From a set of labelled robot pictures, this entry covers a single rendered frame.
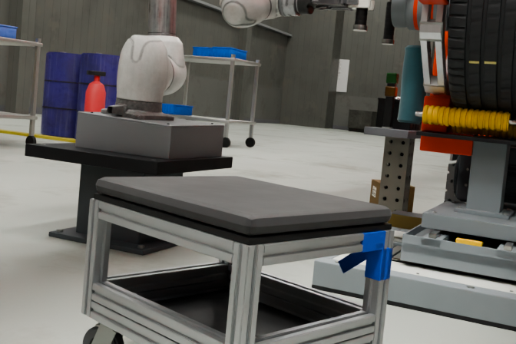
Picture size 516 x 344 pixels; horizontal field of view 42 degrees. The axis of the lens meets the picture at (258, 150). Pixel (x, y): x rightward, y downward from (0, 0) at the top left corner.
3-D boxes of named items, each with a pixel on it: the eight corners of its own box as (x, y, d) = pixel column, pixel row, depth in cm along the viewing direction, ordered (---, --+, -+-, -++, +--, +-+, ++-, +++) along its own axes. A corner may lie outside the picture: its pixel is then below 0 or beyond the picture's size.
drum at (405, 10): (455, 28, 207) (461, -19, 206) (387, 25, 215) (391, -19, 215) (463, 34, 219) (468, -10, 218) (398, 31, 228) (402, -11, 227)
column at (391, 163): (398, 241, 275) (409, 137, 272) (374, 236, 279) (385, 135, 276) (404, 237, 284) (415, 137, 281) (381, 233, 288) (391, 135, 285)
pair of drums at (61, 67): (67, 133, 738) (73, 55, 732) (153, 145, 685) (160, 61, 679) (16, 133, 675) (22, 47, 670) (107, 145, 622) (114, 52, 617)
